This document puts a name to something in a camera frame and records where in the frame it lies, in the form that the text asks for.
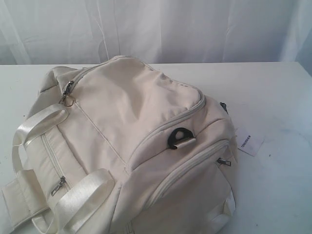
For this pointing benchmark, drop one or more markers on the cream fabric duffel bag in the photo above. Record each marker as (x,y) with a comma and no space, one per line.
(120,148)

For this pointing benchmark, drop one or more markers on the white paper hang tag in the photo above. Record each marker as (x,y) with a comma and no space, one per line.
(248,143)

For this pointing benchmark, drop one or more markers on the white backdrop curtain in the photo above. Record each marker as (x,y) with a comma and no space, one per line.
(156,31)

